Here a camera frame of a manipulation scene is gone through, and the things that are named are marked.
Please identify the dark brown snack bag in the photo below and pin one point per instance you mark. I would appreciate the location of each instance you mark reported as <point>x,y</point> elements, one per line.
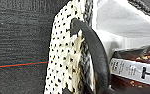
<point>137,71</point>

